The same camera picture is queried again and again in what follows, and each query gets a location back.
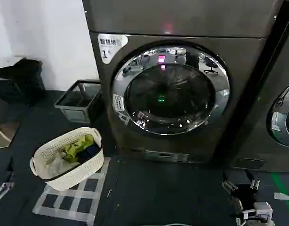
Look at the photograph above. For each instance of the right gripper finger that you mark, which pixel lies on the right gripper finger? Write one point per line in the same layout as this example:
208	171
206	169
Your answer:
255	183
229	185

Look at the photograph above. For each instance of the grey dryer with black edge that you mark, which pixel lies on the grey dryer with black edge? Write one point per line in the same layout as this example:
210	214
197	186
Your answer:
257	131

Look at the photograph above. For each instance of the pale grey cloth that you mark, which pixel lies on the pale grey cloth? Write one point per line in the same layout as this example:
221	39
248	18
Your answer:
55	167

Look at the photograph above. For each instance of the green cloth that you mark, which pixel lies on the green cloth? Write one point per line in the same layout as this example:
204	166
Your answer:
72	153

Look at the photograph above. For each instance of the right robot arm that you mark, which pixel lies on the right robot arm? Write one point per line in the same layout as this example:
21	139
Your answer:
257	212

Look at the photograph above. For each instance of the chrome-rimmed round dryer door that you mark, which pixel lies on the chrome-rimmed round dryer door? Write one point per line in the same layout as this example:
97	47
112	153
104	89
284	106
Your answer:
279	122

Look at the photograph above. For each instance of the grey plastic crate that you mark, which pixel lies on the grey plastic crate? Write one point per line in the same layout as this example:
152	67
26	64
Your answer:
75	115

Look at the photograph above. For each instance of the white woven laundry basket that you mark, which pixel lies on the white woven laundry basket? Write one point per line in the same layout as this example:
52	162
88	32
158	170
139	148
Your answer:
71	179

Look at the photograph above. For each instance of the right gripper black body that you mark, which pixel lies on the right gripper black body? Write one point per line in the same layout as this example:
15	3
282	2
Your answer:
244	195

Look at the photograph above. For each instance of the clear tape grid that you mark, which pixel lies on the clear tape grid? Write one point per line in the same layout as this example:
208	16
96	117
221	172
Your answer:
74	195

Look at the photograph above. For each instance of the small metal hex key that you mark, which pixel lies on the small metal hex key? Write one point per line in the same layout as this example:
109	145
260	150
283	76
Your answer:
109	193

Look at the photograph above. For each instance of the black bin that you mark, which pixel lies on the black bin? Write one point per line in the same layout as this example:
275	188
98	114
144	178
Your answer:
22	80

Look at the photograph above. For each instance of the round glass dryer door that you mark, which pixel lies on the round glass dryer door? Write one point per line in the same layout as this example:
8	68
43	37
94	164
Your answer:
170	94

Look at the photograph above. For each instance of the dark blue cloth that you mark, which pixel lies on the dark blue cloth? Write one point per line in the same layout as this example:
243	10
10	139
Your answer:
88	153

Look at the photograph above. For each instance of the grey front-load dryer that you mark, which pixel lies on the grey front-load dryer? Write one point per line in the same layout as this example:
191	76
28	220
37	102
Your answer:
241	58

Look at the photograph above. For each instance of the white dryer label sticker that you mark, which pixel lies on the white dryer label sticker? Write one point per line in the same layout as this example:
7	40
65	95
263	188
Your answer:
110	44

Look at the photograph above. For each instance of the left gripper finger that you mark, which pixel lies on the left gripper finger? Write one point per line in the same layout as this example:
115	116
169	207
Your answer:
3	189

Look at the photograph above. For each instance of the green floor tape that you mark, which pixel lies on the green floor tape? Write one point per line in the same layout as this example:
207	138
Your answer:
279	186

